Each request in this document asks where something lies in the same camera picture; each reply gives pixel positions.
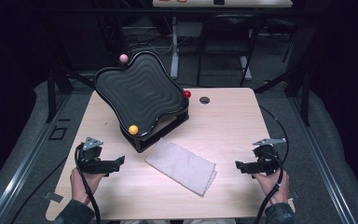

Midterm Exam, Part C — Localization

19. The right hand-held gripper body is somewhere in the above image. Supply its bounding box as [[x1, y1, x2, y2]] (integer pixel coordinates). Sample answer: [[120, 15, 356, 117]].
[[252, 138, 287, 175]]

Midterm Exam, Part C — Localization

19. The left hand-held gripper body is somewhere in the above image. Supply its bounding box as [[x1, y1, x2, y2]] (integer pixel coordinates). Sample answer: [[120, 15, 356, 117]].
[[76, 136, 117, 175]]

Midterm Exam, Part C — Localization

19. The black tray base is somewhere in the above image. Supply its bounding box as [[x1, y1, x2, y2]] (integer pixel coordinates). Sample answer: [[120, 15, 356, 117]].
[[119, 108, 190, 153]]

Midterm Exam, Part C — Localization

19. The white waffle cloth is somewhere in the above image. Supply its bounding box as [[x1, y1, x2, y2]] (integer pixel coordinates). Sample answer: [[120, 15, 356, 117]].
[[145, 137, 217, 197]]

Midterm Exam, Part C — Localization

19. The black wavy ridged tray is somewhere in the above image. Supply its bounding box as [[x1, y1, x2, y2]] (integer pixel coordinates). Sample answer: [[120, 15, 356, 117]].
[[93, 50, 190, 138]]

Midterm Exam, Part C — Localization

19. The person's right hand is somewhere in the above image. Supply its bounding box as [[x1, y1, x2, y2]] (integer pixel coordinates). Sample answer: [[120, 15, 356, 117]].
[[255, 169, 290, 204]]

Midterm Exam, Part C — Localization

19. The person's left hand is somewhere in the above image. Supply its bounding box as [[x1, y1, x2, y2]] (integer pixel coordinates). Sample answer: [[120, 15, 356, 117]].
[[69, 169, 105, 204]]

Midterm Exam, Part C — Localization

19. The white table leg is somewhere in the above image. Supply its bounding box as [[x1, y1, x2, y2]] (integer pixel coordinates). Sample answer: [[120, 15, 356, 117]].
[[170, 16, 181, 80], [241, 29, 253, 81]]

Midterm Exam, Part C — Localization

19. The dark curtain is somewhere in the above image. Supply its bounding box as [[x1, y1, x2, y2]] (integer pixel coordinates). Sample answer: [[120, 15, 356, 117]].
[[0, 0, 48, 195], [310, 0, 358, 200]]

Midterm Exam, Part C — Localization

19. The black chair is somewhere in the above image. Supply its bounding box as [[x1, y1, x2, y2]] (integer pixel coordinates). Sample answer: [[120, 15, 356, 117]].
[[196, 13, 267, 88]]

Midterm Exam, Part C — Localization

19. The pale table top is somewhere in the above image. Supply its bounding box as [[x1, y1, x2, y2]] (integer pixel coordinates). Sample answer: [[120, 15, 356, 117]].
[[152, 0, 294, 8]]

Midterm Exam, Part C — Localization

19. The black floor cable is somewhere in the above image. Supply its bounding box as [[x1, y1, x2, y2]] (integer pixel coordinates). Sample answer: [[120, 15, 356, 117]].
[[10, 158, 68, 224], [258, 105, 290, 167]]

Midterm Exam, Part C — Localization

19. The left hand-held gripper cable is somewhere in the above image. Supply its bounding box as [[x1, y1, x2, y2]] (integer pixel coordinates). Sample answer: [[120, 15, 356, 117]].
[[74, 143, 103, 224]]

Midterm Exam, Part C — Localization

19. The hand-held gripper cable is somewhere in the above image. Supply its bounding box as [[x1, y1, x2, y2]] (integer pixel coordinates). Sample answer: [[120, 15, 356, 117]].
[[74, 143, 103, 224], [254, 148, 285, 224]]

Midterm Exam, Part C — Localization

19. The right hand-held gripper cable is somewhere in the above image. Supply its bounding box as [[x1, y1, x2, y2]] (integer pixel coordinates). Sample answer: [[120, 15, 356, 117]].
[[254, 148, 285, 224]]

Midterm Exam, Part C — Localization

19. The aluminium floor rail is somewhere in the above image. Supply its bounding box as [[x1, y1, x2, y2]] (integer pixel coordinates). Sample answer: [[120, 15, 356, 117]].
[[0, 92, 71, 224], [290, 92, 358, 224]]

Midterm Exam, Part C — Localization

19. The black metal frame stand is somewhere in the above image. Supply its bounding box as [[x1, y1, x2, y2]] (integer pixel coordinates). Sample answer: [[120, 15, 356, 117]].
[[45, 60, 106, 124], [254, 62, 311, 127]]

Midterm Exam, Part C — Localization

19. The tangle of floor cables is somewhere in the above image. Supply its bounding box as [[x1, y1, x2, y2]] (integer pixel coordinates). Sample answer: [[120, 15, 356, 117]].
[[119, 29, 175, 59]]

